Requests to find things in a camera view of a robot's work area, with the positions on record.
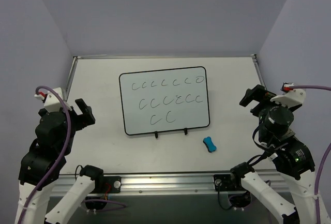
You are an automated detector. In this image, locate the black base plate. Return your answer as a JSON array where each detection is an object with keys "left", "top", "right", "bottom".
[
  {"left": 92, "top": 176, "right": 122, "bottom": 195},
  {"left": 213, "top": 173, "right": 244, "bottom": 192}
]

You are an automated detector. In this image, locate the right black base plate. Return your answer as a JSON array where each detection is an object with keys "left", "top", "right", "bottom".
[{"left": 213, "top": 173, "right": 244, "bottom": 192}]

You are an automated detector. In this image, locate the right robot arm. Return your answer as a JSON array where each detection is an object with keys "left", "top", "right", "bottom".
[{"left": 229, "top": 84, "right": 330, "bottom": 223}]

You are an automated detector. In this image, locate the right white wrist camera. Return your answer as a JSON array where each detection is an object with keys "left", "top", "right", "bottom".
[{"left": 270, "top": 83, "right": 306, "bottom": 111}]

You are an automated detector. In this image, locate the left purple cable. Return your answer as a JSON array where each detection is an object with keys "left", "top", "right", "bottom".
[{"left": 14, "top": 86, "right": 72, "bottom": 224}]

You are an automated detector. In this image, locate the white whiteboard black frame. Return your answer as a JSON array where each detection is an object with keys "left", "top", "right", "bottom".
[{"left": 119, "top": 66, "right": 210, "bottom": 136}]

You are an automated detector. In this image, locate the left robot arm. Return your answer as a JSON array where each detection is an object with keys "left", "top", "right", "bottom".
[{"left": 15, "top": 99, "right": 104, "bottom": 223}]

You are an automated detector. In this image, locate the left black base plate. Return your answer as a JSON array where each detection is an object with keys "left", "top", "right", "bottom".
[{"left": 92, "top": 176, "right": 122, "bottom": 195}]

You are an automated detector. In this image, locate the blue bone-shaped eraser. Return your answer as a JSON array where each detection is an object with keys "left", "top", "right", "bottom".
[{"left": 203, "top": 137, "right": 217, "bottom": 153}]

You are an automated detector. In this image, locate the aluminium left side rail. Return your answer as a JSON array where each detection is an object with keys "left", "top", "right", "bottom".
[{"left": 65, "top": 56, "right": 78, "bottom": 99}]

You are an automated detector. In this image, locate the aluminium right side rail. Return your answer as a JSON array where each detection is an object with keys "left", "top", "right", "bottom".
[{"left": 251, "top": 54, "right": 267, "bottom": 88}]

